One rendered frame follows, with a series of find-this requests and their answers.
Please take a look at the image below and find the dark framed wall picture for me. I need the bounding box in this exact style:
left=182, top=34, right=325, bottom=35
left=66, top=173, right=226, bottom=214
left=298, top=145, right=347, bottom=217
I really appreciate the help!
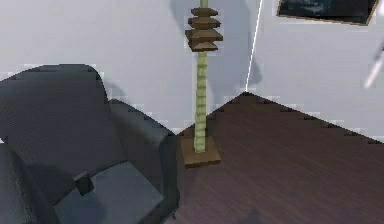
left=276, top=0, right=381, bottom=27

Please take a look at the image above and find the green bamboo floor lamp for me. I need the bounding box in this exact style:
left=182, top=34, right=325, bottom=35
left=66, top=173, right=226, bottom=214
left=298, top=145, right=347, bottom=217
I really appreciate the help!
left=180, top=0, right=224, bottom=170

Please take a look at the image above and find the small black remote control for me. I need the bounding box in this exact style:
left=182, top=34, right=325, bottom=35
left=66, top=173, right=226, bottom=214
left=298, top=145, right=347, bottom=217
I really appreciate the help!
left=73, top=170, right=95, bottom=197

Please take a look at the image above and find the dark grey armchair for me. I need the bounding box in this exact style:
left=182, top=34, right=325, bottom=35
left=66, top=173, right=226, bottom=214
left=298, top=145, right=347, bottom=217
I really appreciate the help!
left=0, top=63, right=181, bottom=224

